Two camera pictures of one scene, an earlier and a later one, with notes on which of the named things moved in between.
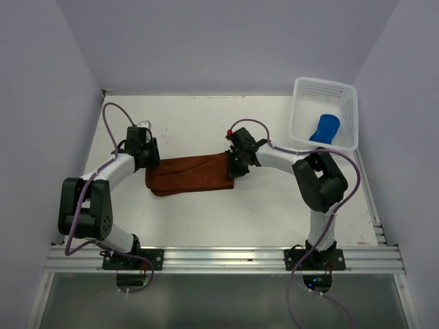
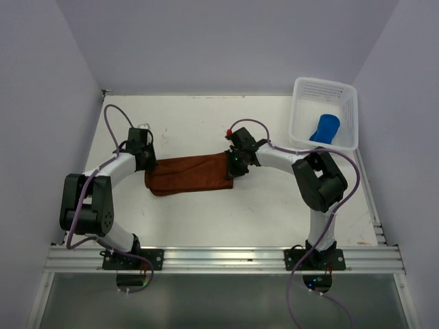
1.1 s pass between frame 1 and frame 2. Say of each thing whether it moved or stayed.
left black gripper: stayed
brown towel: moved
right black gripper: stayed
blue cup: stayed
